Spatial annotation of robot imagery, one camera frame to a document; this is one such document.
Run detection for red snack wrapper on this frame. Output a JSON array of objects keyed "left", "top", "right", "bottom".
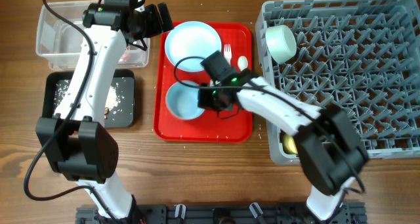
[{"left": 119, "top": 53, "right": 131, "bottom": 62}]

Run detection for light blue bowl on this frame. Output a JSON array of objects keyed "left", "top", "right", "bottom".
[{"left": 165, "top": 80, "right": 205, "bottom": 120}]

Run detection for food scraps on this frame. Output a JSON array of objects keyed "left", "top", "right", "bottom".
[{"left": 53, "top": 79, "right": 121, "bottom": 120}]

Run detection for green bowl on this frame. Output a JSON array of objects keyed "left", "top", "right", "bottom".
[{"left": 266, "top": 25, "right": 297, "bottom": 64}]

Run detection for yellow plastic cup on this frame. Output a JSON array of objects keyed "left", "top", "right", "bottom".
[{"left": 282, "top": 134, "right": 298, "bottom": 155}]

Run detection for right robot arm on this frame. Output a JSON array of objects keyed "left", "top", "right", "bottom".
[{"left": 199, "top": 76, "right": 369, "bottom": 221}]

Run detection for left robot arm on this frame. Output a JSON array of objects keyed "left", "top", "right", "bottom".
[{"left": 36, "top": 0, "right": 173, "bottom": 223}]

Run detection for black waste tray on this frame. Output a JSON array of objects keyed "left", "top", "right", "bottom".
[{"left": 42, "top": 69, "right": 135, "bottom": 129}]

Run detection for grey dishwasher rack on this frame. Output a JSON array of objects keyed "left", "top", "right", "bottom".
[{"left": 255, "top": 0, "right": 419, "bottom": 159}]

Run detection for white plastic spoon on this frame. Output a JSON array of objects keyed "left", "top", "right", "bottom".
[{"left": 238, "top": 56, "right": 249, "bottom": 71}]

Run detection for white plastic fork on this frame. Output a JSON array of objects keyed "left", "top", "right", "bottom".
[{"left": 223, "top": 44, "right": 232, "bottom": 64}]

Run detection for light blue plate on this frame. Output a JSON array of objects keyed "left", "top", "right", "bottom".
[{"left": 165, "top": 21, "right": 222, "bottom": 66}]

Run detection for clear plastic bin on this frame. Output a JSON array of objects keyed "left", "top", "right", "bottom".
[{"left": 35, "top": 0, "right": 150, "bottom": 71}]

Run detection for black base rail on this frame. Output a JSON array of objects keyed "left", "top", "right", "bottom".
[{"left": 75, "top": 202, "right": 368, "bottom": 224}]

